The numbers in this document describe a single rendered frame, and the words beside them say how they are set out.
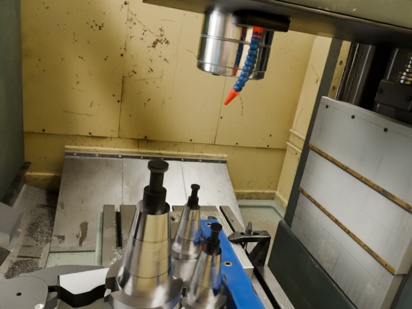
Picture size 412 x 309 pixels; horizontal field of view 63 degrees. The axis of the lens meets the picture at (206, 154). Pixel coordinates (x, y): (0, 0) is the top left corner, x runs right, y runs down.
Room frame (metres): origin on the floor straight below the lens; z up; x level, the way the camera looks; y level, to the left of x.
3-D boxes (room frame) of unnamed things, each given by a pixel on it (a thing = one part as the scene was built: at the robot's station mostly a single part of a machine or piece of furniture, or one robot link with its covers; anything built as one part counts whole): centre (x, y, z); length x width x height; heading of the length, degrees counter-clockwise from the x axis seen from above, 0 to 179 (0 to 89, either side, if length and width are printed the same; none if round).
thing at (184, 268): (0.41, -0.01, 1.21); 0.07 x 0.05 x 0.01; 108
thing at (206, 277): (0.36, -0.03, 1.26); 0.04 x 0.04 x 0.07
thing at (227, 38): (0.78, -0.02, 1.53); 0.16 x 0.16 x 0.12
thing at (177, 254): (0.46, 0.01, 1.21); 0.06 x 0.06 x 0.03
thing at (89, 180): (1.41, 0.19, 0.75); 0.89 x 0.67 x 0.26; 108
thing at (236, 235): (0.88, -0.17, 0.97); 0.13 x 0.03 x 0.15; 108
